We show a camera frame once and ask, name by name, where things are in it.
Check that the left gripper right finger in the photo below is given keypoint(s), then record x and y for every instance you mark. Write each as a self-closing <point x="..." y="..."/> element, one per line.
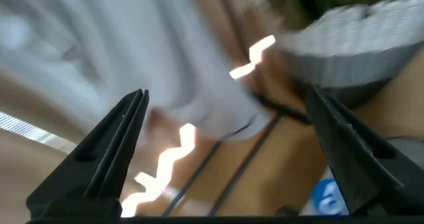
<point x="364" y="171"/>

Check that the pale grey shorts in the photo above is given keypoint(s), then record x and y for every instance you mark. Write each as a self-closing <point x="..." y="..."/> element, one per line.
<point x="116" y="51"/>

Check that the black clothes rack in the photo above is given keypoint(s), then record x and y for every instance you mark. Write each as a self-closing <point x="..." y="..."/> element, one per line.
<point x="288" y="111"/>

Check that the beige curtain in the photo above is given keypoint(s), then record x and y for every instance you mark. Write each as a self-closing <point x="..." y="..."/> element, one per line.
<point x="33" y="191"/>

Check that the white laundry basket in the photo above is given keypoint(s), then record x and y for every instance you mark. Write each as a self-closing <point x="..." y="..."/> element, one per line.
<point x="348" y="51"/>

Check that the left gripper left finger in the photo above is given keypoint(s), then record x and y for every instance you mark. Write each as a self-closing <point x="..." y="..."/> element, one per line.
<point x="89" y="177"/>

